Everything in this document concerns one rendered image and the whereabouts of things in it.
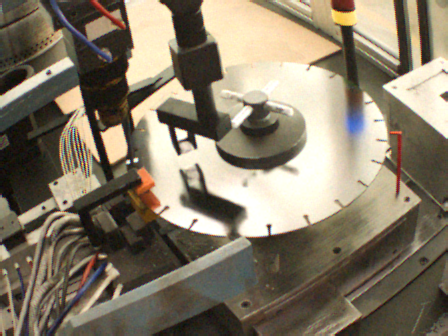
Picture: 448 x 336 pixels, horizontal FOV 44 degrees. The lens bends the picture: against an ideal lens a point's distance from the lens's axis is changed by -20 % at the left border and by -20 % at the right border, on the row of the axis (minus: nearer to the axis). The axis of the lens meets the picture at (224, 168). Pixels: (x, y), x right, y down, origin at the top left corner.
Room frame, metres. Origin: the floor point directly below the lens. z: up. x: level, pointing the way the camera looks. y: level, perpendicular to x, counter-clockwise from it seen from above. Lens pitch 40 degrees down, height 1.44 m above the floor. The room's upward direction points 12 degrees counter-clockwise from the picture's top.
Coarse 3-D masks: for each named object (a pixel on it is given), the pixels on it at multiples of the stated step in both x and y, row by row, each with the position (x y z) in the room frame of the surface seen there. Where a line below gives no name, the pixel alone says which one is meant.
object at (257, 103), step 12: (276, 84) 0.65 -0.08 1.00; (228, 96) 0.64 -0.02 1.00; (240, 96) 0.63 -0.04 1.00; (252, 96) 0.62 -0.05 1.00; (264, 96) 0.62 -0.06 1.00; (252, 108) 0.61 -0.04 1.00; (264, 108) 0.61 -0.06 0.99; (276, 108) 0.60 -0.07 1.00; (288, 108) 0.59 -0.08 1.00; (240, 120) 0.59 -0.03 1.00; (252, 120) 0.61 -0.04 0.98; (264, 120) 0.61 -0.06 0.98
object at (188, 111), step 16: (192, 96) 0.57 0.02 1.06; (208, 96) 0.56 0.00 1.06; (160, 112) 0.60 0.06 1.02; (176, 112) 0.59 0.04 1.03; (192, 112) 0.58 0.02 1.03; (208, 112) 0.56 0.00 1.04; (224, 112) 0.57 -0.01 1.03; (192, 128) 0.57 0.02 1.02; (208, 128) 0.56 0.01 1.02; (224, 128) 0.56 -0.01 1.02; (176, 144) 0.59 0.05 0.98; (192, 144) 0.60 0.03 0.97
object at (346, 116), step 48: (288, 96) 0.69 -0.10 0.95; (336, 96) 0.67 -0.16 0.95; (144, 144) 0.65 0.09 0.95; (336, 144) 0.58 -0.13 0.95; (384, 144) 0.56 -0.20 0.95; (144, 192) 0.56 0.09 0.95; (192, 192) 0.55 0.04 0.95; (240, 192) 0.53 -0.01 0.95; (288, 192) 0.51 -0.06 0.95; (336, 192) 0.50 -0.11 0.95
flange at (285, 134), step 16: (272, 112) 0.62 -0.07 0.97; (240, 128) 0.62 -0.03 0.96; (256, 128) 0.60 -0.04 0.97; (272, 128) 0.60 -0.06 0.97; (288, 128) 0.61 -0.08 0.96; (304, 128) 0.60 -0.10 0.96; (224, 144) 0.60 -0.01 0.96; (240, 144) 0.60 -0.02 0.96; (256, 144) 0.59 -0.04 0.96; (272, 144) 0.59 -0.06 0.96; (288, 144) 0.58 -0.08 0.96; (240, 160) 0.58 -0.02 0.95; (256, 160) 0.57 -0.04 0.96; (272, 160) 0.57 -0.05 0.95
